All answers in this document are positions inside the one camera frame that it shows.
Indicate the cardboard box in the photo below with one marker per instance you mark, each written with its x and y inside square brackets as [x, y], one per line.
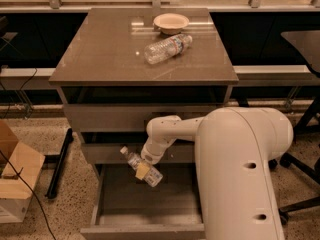
[21, 169]

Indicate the clear crumpled plastic bottle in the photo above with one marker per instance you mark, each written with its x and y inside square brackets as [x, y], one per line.
[165, 49]

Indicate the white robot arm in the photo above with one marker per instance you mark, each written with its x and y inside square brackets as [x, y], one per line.
[232, 148]

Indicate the labelled plastic bottle white cap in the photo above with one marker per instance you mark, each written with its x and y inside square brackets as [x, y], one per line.
[153, 177]

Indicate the top drawer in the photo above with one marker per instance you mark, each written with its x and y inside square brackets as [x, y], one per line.
[129, 109]

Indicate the grey drawer cabinet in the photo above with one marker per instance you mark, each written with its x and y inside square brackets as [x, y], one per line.
[108, 51]

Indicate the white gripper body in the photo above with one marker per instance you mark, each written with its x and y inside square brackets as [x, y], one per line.
[149, 157]

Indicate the black table leg left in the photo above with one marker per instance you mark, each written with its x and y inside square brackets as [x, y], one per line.
[58, 160]

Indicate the middle drawer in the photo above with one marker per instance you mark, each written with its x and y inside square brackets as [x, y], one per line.
[104, 147]

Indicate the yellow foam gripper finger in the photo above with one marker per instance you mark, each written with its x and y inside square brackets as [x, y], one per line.
[142, 169]

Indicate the open bottom drawer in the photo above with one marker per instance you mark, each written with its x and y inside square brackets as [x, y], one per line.
[129, 209]

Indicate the white paper bowl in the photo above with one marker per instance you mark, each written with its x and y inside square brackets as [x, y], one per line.
[171, 23]

